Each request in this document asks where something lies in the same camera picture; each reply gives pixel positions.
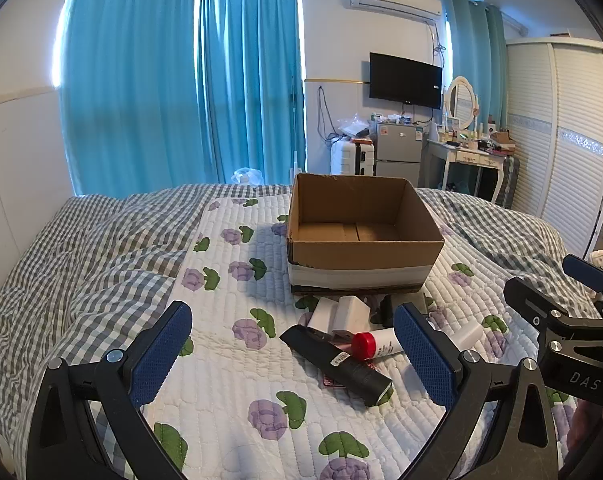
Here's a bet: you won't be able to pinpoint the air conditioner cable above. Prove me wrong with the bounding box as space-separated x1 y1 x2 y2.
429 20 448 111

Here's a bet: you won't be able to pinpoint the wide blue curtain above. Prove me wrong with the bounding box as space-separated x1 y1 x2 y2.
58 0 203 197

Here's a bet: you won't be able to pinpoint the oval white vanity mirror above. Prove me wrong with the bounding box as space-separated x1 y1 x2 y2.
444 76 483 132

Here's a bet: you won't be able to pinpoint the blue curtain beside wardrobe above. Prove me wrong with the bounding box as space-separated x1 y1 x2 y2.
441 0 510 132

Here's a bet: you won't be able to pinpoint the white air conditioner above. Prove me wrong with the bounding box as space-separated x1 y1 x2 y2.
348 0 443 24

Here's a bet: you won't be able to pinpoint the white plastic bag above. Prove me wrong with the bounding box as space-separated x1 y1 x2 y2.
231 166 265 185

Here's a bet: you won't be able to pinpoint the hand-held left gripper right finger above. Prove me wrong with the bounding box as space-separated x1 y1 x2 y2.
392 302 566 480

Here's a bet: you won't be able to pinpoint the small silver fridge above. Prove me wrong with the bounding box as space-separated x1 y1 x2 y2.
375 121 425 187

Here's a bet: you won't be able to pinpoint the white charger adapter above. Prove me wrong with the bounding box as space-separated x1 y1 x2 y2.
331 296 371 339
308 297 339 334

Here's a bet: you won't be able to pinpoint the grey checked blanket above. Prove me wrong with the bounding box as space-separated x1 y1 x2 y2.
0 182 602 480

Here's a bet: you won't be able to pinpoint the white bottle with red cap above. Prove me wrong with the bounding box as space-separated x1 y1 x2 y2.
351 327 405 361

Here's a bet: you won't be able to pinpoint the pink packet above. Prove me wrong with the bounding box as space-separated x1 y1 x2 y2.
321 341 355 389

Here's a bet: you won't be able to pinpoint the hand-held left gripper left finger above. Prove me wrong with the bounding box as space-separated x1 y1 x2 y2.
26 301 194 480

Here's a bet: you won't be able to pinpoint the black wall television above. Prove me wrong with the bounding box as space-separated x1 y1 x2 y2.
369 52 443 110

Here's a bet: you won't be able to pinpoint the white louvred wardrobe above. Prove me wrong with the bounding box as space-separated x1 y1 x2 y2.
504 37 603 261

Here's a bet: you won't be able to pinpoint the white cylinder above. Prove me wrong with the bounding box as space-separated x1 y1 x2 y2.
429 320 484 354

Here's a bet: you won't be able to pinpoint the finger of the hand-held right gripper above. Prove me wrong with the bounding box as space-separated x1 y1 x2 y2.
503 276 572 332
562 254 603 319

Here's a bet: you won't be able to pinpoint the clear plastic bag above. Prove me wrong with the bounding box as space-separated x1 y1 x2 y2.
337 116 375 141

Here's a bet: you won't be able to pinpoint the narrow blue curtain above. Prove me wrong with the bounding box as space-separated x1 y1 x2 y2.
197 0 307 186

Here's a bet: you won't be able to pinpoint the small brown cardboard box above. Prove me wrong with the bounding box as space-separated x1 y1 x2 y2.
489 130 517 154

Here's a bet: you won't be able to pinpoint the hanging dark cables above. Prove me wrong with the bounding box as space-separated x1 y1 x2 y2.
315 86 333 142

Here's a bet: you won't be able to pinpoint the long black cylindrical device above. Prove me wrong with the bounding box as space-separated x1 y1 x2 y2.
280 324 394 407

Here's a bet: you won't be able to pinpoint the small black box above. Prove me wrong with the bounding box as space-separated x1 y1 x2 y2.
380 294 435 329

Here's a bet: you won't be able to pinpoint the white dressing table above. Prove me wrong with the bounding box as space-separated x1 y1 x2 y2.
424 137 515 204

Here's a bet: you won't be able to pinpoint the dark suitcase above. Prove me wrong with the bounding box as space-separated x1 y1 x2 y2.
494 155 521 209

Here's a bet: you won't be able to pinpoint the white suitcase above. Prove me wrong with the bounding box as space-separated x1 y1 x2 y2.
330 139 377 177

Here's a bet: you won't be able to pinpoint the white floral quilt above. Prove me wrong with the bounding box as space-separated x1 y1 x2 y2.
141 195 582 480

